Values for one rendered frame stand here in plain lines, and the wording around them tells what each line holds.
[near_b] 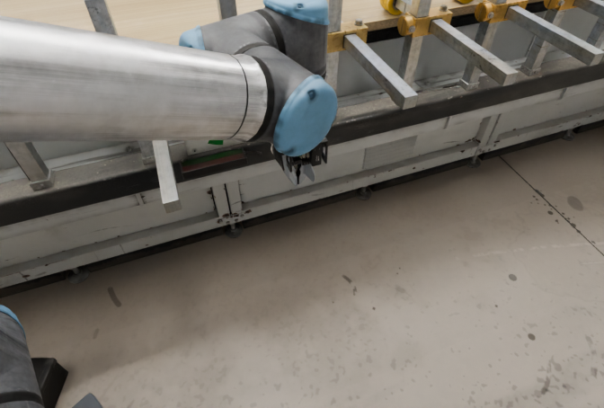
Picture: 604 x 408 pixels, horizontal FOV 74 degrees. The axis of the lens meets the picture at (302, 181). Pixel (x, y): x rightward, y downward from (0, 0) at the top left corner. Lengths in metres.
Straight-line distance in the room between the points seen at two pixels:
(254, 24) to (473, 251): 1.50
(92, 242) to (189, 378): 0.62
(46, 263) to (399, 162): 1.48
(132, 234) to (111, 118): 1.37
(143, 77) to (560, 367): 1.61
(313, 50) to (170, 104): 0.30
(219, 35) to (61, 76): 0.25
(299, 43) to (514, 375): 1.36
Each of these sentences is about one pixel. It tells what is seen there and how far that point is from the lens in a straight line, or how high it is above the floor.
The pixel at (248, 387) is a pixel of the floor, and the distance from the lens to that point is 1.48.
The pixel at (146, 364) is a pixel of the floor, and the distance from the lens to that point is 1.59.
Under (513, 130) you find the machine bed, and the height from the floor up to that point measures 0.17.
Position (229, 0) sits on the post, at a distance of 0.93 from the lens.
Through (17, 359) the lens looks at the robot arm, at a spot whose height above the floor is 0.81.
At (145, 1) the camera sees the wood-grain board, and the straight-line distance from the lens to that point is 1.49.
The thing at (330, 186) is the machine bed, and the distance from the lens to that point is 1.73.
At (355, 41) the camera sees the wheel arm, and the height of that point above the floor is 0.96.
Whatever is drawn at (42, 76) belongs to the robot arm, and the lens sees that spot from 0.31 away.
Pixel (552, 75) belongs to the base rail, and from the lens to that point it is 1.64.
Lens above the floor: 1.41
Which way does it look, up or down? 45 degrees down
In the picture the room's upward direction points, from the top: straight up
